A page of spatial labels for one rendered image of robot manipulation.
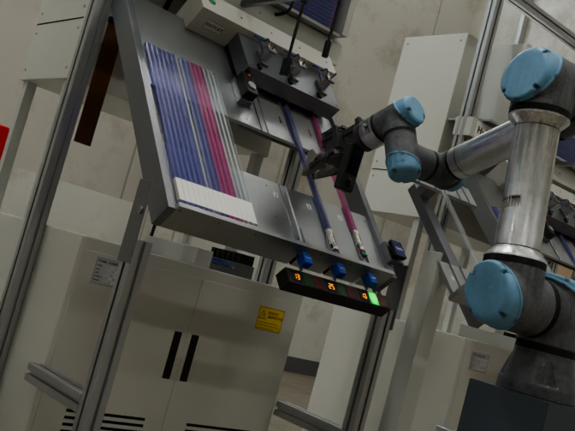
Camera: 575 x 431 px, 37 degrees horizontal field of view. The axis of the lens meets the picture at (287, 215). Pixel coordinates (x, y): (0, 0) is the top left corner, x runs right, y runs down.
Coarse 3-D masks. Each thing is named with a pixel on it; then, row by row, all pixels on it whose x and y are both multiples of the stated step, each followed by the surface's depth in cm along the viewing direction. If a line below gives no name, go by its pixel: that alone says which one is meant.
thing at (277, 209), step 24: (168, 168) 179; (264, 192) 199; (288, 192) 206; (264, 216) 193; (288, 216) 199; (312, 216) 207; (336, 216) 215; (360, 216) 224; (312, 240) 201; (336, 240) 208
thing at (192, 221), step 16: (176, 208) 171; (192, 208) 173; (176, 224) 175; (192, 224) 176; (208, 224) 178; (224, 224) 179; (240, 224) 181; (208, 240) 182; (224, 240) 184; (240, 240) 185; (256, 240) 186; (272, 240) 188; (288, 240) 190; (272, 256) 193; (288, 256) 194; (320, 256) 198; (336, 256) 199; (320, 272) 203; (352, 272) 207; (368, 272) 208; (384, 272) 210
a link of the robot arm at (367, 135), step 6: (366, 120) 201; (360, 126) 202; (366, 126) 200; (360, 132) 201; (366, 132) 200; (372, 132) 199; (360, 138) 202; (366, 138) 201; (372, 138) 200; (366, 144) 202; (372, 144) 201; (378, 144) 201
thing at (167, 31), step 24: (144, 0) 216; (144, 24) 209; (168, 24) 217; (144, 48) 202; (168, 48) 210; (192, 48) 218; (216, 48) 227; (216, 72) 219; (264, 96) 228; (240, 120) 212; (264, 120) 220; (288, 144) 223; (312, 144) 230
